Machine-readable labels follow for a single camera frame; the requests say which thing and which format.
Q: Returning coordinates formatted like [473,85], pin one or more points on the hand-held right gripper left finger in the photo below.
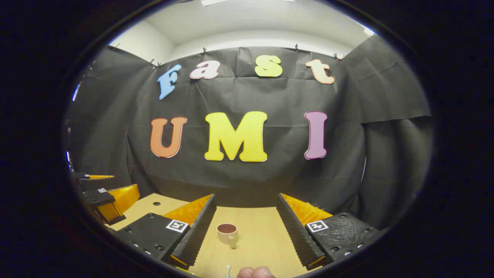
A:
[198,231]

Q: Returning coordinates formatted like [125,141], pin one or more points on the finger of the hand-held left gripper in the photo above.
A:
[98,197]
[81,176]

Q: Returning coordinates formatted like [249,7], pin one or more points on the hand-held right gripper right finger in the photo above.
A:
[294,228]

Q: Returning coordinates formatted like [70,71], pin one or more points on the beige cup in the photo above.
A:
[227,236]

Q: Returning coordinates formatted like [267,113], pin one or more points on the wooden desktop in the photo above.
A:
[254,239]

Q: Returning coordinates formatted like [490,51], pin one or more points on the black backdrop cloth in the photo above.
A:
[270,185]

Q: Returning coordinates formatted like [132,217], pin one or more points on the ceiling light panel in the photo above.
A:
[214,2]

